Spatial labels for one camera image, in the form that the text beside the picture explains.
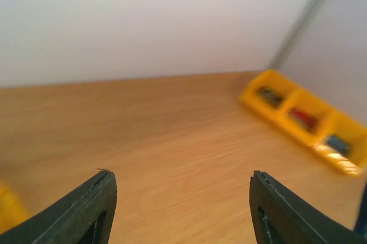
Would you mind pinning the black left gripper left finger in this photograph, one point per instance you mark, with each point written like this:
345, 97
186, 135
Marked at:
85, 215

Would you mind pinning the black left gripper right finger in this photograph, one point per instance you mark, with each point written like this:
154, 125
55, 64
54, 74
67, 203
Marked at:
281, 216

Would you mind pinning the blue credit card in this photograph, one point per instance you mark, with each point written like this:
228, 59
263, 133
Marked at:
338, 144

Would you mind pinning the red credit card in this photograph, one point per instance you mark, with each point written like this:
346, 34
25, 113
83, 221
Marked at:
303, 119

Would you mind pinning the black credit card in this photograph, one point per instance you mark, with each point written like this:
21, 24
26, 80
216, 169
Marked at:
270, 96

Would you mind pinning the blue leather card holder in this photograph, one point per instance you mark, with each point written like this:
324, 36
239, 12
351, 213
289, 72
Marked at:
361, 223

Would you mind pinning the yellow bin left side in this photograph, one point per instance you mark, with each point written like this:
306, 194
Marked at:
12, 212

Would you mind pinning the yellow bin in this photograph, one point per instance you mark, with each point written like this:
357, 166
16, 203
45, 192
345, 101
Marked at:
12, 212
313, 105
277, 82
352, 132

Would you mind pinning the yellow bin near right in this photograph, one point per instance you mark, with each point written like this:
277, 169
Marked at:
352, 132

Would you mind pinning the yellow bin middle right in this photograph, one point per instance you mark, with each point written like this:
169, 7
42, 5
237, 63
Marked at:
313, 105

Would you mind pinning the yellow bin far right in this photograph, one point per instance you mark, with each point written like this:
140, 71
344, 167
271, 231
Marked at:
277, 82

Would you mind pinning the right aluminium corner post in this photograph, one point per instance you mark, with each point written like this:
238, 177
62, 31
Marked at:
299, 27

